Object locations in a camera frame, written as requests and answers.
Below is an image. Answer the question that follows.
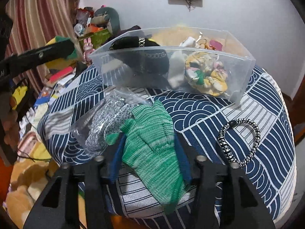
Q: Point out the black white braided hair tie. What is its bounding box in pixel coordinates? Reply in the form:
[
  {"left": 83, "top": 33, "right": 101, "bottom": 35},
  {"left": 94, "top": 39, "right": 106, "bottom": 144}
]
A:
[{"left": 218, "top": 118, "right": 261, "bottom": 168}]

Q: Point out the green knitted cloth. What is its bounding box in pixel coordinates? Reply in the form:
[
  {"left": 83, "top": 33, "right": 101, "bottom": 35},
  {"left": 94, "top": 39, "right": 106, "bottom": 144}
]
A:
[{"left": 104, "top": 99, "right": 189, "bottom": 215}]

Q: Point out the beige fleece blanket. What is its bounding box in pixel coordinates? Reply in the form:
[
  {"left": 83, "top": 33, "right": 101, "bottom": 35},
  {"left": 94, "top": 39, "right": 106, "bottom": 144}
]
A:
[{"left": 150, "top": 26, "right": 226, "bottom": 51}]

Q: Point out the clear bag with grey cloth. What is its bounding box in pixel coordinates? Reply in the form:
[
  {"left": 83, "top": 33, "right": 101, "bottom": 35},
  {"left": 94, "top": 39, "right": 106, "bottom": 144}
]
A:
[{"left": 70, "top": 87, "right": 152, "bottom": 158}]

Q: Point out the pink bunny toy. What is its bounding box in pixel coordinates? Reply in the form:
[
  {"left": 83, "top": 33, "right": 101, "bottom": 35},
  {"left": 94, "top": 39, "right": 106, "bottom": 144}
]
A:
[{"left": 83, "top": 37, "right": 95, "bottom": 65}]

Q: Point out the orange hair clip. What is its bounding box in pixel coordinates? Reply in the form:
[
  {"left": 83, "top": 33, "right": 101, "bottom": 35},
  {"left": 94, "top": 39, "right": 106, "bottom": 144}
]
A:
[{"left": 197, "top": 38, "right": 211, "bottom": 49}]

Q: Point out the green box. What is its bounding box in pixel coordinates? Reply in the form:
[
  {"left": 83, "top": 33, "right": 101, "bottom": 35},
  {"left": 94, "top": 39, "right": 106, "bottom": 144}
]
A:
[{"left": 78, "top": 29, "right": 112, "bottom": 49}]

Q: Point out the grey green plush dinosaur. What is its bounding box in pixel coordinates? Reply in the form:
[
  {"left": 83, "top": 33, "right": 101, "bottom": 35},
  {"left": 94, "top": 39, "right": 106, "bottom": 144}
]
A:
[{"left": 91, "top": 7, "right": 120, "bottom": 35}]

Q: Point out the floral yellow pink scrunchie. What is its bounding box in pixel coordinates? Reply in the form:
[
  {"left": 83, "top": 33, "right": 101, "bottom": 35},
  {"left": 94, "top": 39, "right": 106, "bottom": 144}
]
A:
[{"left": 185, "top": 52, "right": 228, "bottom": 97}]

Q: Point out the yellow green plush ball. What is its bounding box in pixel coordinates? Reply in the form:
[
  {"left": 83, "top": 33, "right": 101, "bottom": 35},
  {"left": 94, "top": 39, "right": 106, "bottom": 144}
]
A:
[{"left": 46, "top": 36, "right": 79, "bottom": 70}]

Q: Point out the striped pink brown curtain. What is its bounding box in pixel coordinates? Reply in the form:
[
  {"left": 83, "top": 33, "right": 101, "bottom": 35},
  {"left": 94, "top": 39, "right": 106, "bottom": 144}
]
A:
[{"left": 4, "top": 0, "right": 83, "bottom": 94}]

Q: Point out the blue white patterned bedspread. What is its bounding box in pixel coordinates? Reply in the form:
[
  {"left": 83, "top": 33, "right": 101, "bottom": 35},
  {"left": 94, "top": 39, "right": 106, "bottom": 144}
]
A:
[{"left": 37, "top": 67, "right": 297, "bottom": 228}]

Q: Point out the dark purple cloth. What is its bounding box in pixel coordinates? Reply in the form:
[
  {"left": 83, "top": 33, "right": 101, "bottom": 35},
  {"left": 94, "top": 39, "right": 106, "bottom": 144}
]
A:
[{"left": 116, "top": 25, "right": 152, "bottom": 38}]

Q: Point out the black cloth with chain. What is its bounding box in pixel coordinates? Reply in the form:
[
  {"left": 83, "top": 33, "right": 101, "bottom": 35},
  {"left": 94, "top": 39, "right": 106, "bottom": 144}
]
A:
[{"left": 109, "top": 36, "right": 169, "bottom": 75}]

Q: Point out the clear plastic storage bin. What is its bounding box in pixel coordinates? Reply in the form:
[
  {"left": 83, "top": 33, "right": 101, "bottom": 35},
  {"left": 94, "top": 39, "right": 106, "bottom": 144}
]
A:
[{"left": 90, "top": 26, "right": 255, "bottom": 102}]

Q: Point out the white cloth in bin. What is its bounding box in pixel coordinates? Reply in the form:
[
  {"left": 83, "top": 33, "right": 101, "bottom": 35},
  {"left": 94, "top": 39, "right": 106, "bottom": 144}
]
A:
[{"left": 168, "top": 50, "right": 188, "bottom": 90}]

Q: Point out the red box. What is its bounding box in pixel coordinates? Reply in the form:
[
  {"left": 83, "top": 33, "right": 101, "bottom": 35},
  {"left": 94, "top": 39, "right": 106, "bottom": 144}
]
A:
[{"left": 49, "top": 66, "right": 74, "bottom": 83}]

